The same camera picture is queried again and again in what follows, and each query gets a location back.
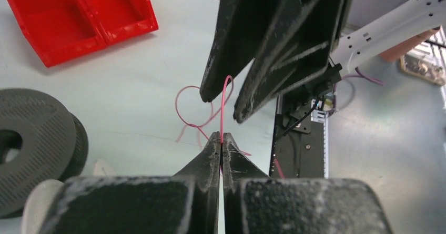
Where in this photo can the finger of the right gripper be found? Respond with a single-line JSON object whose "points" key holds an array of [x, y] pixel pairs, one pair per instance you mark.
{"points": [[294, 50], [239, 29]]}

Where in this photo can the white translucent spool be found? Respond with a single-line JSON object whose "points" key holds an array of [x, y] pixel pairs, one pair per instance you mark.
{"points": [[38, 205]]}

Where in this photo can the dark grey spool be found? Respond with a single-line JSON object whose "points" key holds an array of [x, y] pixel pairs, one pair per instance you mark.
{"points": [[40, 140]]}

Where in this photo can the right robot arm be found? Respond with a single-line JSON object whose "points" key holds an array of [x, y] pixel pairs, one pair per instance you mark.
{"points": [[409, 19]]}

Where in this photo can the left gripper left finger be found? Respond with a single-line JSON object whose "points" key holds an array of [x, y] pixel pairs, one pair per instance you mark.
{"points": [[186, 202]]}

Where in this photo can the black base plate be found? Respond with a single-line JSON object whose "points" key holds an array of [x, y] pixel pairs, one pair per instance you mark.
{"points": [[300, 142]]}

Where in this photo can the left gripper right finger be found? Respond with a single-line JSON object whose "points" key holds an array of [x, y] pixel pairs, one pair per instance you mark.
{"points": [[257, 203]]}

